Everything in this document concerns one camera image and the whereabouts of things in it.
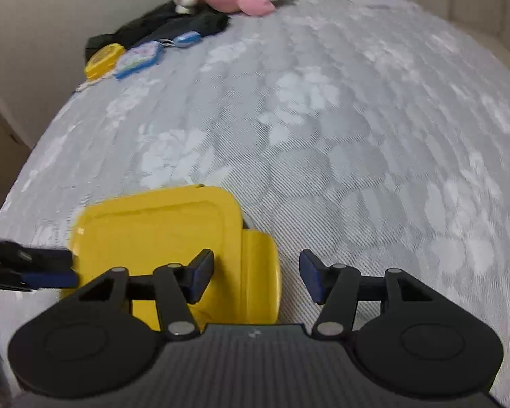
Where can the beige wooden cabinet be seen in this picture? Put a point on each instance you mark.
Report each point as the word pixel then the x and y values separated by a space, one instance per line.
pixel 0 148

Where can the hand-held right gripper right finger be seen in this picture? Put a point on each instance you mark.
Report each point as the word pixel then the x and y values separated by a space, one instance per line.
pixel 312 274

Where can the grey floral bed cover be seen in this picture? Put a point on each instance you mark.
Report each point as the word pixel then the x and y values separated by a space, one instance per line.
pixel 344 157

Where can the blue floral pouch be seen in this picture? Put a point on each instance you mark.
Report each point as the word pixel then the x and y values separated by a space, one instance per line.
pixel 138 60

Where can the small yellow plastic box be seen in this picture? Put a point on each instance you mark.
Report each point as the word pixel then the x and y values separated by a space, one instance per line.
pixel 104 59

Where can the white floral cloth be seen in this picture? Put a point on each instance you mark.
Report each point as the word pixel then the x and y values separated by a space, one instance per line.
pixel 89 85

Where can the yellow container lid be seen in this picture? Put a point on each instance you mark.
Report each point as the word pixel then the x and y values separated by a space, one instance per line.
pixel 161 229

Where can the black clothing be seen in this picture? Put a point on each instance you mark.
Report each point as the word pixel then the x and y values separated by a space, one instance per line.
pixel 195 23

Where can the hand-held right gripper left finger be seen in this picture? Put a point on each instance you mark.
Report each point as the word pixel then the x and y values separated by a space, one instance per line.
pixel 202 274

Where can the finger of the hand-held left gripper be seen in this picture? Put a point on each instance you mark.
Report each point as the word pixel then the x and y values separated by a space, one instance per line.
pixel 38 259
pixel 51 279

